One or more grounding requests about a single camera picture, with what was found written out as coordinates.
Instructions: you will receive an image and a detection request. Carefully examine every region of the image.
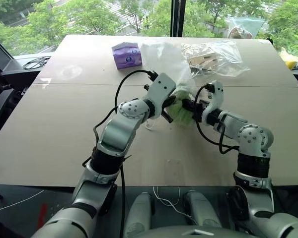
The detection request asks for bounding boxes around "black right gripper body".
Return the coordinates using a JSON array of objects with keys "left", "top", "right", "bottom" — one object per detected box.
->
[{"left": 187, "top": 99, "right": 206, "bottom": 122}]

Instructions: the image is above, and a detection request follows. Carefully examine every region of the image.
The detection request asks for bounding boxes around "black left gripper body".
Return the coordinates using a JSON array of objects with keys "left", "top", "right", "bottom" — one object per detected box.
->
[{"left": 159, "top": 100, "right": 170, "bottom": 115}]

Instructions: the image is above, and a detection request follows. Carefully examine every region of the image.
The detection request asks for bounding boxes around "light green towel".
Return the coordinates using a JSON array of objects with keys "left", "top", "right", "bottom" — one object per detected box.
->
[{"left": 167, "top": 83, "right": 197, "bottom": 128}]

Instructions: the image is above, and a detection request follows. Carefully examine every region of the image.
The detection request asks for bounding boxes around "white translucent drawstring bag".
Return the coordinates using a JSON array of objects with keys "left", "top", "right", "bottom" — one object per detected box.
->
[{"left": 140, "top": 41, "right": 198, "bottom": 131}]

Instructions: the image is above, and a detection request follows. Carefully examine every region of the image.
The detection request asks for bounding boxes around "clear bag with cardboard pieces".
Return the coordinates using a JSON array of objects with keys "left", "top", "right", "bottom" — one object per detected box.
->
[{"left": 179, "top": 40, "right": 251, "bottom": 79}]

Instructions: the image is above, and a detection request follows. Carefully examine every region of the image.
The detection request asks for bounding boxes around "clear plastic bag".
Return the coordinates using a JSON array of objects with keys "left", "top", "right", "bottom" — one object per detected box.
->
[{"left": 226, "top": 15, "right": 267, "bottom": 40}]

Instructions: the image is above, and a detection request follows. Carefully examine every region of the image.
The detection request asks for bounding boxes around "purple tissue pack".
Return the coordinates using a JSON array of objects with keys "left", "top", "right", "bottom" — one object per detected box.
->
[{"left": 111, "top": 42, "right": 143, "bottom": 71}]

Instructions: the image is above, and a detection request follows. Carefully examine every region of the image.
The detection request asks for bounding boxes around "grey rounded robot shell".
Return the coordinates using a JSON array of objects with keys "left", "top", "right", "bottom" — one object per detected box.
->
[
  {"left": 122, "top": 191, "right": 156, "bottom": 238},
  {"left": 183, "top": 190, "right": 223, "bottom": 228}
]

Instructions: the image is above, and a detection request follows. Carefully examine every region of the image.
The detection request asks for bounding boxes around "yellow soft object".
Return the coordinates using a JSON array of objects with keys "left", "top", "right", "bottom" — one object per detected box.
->
[{"left": 279, "top": 47, "right": 298, "bottom": 70}]

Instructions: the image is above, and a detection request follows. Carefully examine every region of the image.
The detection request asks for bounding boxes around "grey robot torso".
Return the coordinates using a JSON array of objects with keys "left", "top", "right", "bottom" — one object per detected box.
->
[{"left": 138, "top": 224, "right": 239, "bottom": 238}]

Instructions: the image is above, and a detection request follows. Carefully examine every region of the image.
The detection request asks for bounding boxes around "black chair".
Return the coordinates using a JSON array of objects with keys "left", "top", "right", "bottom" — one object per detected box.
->
[{"left": 0, "top": 51, "right": 18, "bottom": 120}]

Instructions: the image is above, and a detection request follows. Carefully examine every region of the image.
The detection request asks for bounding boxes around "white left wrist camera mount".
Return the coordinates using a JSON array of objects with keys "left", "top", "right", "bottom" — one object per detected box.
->
[{"left": 144, "top": 73, "right": 177, "bottom": 120}]

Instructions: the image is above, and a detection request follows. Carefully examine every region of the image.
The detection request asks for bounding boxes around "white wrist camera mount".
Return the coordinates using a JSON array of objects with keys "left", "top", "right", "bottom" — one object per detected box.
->
[
  {"left": 144, "top": 73, "right": 177, "bottom": 120},
  {"left": 202, "top": 80, "right": 225, "bottom": 127}
]

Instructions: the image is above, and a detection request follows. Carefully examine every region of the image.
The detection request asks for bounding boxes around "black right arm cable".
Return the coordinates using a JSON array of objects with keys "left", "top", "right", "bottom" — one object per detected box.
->
[{"left": 194, "top": 84, "right": 240, "bottom": 155}]

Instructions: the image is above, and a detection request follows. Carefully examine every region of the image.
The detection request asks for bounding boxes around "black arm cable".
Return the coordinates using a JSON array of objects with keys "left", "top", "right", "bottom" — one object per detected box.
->
[
  {"left": 81, "top": 70, "right": 160, "bottom": 238},
  {"left": 194, "top": 84, "right": 240, "bottom": 155}
]

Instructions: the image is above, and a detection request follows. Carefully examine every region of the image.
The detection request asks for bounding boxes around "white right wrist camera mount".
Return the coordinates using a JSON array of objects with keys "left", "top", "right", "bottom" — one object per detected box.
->
[{"left": 202, "top": 80, "right": 225, "bottom": 127}]

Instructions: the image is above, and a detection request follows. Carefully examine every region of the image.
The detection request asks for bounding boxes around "dark window frame post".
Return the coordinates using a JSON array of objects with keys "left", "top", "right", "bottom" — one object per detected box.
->
[{"left": 170, "top": 0, "right": 186, "bottom": 38}]

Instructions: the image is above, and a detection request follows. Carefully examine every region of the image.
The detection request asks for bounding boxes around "thin white string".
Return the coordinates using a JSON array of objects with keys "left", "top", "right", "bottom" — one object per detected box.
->
[{"left": 152, "top": 186, "right": 197, "bottom": 225}]

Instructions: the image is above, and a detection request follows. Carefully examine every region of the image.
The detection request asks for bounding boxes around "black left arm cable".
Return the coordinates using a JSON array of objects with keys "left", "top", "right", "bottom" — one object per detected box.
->
[{"left": 81, "top": 70, "right": 160, "bottom": 238}]

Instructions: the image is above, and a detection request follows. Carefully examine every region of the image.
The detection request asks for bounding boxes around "black wire coil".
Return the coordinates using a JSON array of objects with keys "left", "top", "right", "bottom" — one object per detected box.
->
[{"left": 22, "top": 56, "right": 52, "bottom": 70}]

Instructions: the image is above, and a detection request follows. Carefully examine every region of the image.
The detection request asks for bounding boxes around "thin white floor cable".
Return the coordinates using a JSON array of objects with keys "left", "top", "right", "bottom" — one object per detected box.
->
[{"left": 0, "top": 189, "right": 46, "bottom": 214}]

